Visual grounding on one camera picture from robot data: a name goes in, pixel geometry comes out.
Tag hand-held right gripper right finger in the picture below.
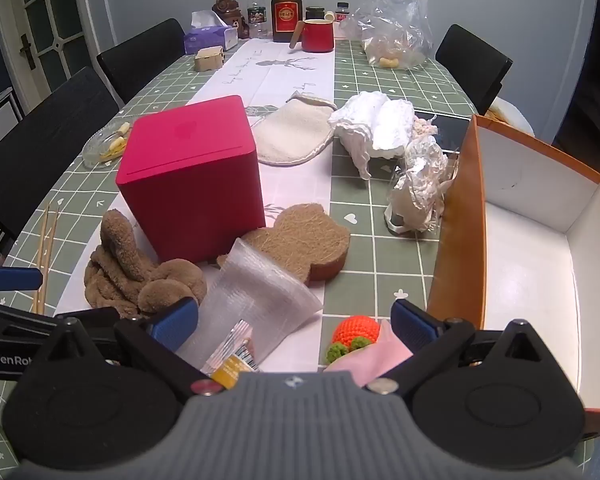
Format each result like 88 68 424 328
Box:
367 300 554 396

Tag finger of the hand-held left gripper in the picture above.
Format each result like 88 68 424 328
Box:
0 262 42 292

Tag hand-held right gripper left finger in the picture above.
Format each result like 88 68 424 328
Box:
29 297 221 399

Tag pink cloth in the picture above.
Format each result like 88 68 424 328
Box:
325 320 415 388

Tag orange crochet toy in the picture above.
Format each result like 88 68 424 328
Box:
326 315 381 365

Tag orange cardboard box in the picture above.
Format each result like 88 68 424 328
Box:
426 114 600 413

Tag brown bear-shaped fibre sponge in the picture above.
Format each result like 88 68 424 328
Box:
216 203 352 287

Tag wooden chopsticks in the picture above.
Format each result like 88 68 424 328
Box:
39 200 63 316

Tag green checkered tablecloth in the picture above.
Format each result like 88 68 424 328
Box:
0 37 486 480

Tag brown plush toy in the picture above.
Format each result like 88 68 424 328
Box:
84 209 208 318

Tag yellow printed packet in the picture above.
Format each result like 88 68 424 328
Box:
200 322 261 391

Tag clear bubble wrap bag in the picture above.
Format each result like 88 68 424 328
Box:
177 238 324 376

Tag black chair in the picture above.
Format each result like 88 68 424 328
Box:
96 18 187 106
0 66 121 246
435 24 513 116

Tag crumpled silver foil bag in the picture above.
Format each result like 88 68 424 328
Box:
384 135 461 235

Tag red square box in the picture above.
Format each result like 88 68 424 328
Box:
116 95 267 263

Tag glass dish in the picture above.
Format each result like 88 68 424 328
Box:
82 121 133 168

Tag white tablet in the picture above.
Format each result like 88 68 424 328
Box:
412 108 472 155

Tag beige lace cloth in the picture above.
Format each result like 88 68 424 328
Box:
411 114 440 142

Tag white cloth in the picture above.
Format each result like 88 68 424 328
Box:
328 91 416 180

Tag cream bath mitt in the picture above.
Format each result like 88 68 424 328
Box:
252 91 338 166

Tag glass-paned door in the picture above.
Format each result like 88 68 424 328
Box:
0 0 98 106

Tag purple tissue box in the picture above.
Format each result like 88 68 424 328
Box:
184 10 239 55

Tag clear plastic bag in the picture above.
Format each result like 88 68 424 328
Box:
352 0 433 71

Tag red mug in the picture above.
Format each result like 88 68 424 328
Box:
289 18 336 53

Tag brown bear figurine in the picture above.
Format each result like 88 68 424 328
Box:
211 0 248 38

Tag small black-capped bottle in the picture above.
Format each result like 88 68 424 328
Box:
336 2 353 38

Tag clear plastic water bottle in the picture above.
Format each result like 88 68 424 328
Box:
246 0 270 40

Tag brown liquor bottle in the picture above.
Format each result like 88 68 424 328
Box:
271 0 301 43

